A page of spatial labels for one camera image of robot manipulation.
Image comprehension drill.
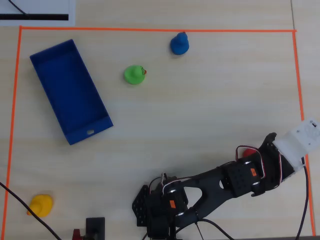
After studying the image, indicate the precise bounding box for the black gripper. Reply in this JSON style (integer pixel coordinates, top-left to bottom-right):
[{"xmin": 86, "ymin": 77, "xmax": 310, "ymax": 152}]
[{"xmin": 256, "ymin": 132, "xmax": 296, "ymax": 191}]

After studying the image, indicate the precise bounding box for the red rubber duck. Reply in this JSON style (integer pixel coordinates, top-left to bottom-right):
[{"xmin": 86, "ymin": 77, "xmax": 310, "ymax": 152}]
[{"xmin": 243, "ymin": 148, "xmax": 259, "ymax": 159}]

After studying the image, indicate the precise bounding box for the blue rubber duck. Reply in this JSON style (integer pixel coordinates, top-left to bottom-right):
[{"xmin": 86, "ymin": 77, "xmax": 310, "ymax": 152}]
[{"xmin": 170, "ymin": 31, "xmax": 190, "ymax": 56}]

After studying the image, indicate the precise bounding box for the green rubber duck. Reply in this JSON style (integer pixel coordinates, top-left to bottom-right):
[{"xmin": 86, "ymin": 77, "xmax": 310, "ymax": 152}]
[{"xmin": 123, "ymin": 65, "xmax": 148, "ymax": 85}]

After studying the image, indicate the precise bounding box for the blue rectangular box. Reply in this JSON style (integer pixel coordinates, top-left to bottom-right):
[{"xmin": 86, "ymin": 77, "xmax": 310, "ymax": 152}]
[{"xmin": 29, "ymin": 38, "xmax": 114, "ymax": 146}]

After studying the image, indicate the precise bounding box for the yellow rubber duck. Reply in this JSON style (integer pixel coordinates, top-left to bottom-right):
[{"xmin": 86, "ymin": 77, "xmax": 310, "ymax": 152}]
[{"xmin": 26, "ymin": 194, "xmax": 54, "ymax": 218}]

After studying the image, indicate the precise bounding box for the orange tape strip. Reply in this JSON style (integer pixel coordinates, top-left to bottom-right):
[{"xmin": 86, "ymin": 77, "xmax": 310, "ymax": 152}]
[
  {"xmin": 0, "ymin": 26, "xmax": 23, "ymax": 240},
  {"xmin": 291, "ymin": 30, "xmax": 317, "ymax": 237},
  {"xmin": 19, "ymin": 25, "xmax": 298, "ymax": 34}
]

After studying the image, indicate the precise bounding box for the black table clamp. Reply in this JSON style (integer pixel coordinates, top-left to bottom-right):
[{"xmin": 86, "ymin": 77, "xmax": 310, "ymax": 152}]
[{"xmin": 85, "ymin": 217, "xmax": 106, "ymax": 240}]

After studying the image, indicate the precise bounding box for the black bar on paper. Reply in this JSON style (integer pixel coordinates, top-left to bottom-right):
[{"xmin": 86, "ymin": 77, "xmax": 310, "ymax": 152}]
[{"xmin": 0, "ymin": 14, "xmax": 69, "ymax": 22}]

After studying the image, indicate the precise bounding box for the white paper sheet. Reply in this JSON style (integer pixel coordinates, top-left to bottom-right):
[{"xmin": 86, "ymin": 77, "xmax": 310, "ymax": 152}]
[{"xmin": 0, "ymin": 0, "xmax": 76, "ymax": 27}]

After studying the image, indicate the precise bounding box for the red white servo wire loop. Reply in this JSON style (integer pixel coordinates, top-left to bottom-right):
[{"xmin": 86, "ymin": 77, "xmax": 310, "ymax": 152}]
[{"xmin": 235, "ymin": 144, "xmax": 286, "ymax": 186}]

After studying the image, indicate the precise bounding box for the black camera cable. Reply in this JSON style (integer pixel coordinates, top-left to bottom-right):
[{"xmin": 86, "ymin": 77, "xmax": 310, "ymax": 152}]
[{"xmin": 194, "ymin": 163, "xmax": 311, "ymax": 240}]

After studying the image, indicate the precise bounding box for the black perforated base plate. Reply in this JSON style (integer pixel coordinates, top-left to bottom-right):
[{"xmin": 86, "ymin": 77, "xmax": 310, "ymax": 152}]
[{"xmin": 131, "ymin": 184, "xmax": 151, "ymax": 227}]

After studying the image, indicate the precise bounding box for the thick black cable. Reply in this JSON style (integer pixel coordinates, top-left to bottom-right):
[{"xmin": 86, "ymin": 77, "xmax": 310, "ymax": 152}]
[{"xmin": 0, "ymin": 181, "xmax": 62, "ymax": 240}]

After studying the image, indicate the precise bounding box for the thin black cable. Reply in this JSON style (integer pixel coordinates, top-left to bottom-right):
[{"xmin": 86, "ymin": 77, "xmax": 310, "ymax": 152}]
[{"xmin": 8, "ymin": 0, "xmax": 30, "ymax": 16}]

